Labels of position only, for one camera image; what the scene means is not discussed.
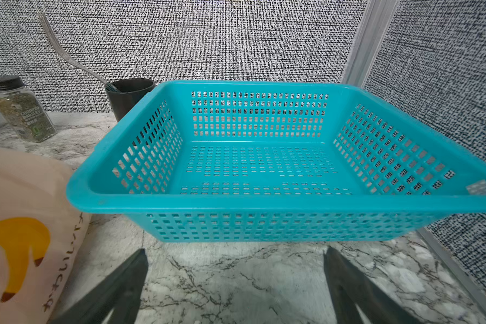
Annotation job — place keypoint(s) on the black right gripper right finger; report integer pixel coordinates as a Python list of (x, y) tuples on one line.
[(353, 292)]

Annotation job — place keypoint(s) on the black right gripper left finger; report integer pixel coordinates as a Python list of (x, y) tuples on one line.
[(117, 298)]

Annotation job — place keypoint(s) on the cream banana print plastic bag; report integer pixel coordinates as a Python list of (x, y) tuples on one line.
[(40, 235)]

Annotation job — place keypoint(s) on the teal plastic basket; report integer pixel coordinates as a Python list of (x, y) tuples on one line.
[(207, 161)]

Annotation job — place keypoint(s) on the black cylindrical cup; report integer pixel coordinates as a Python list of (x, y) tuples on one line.
[(123, 95)]

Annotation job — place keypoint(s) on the metal fork in cup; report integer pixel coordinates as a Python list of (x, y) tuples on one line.
[(52, 39)]

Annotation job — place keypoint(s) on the glass herb spice jar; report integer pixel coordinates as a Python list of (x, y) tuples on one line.
[(22, 110)]

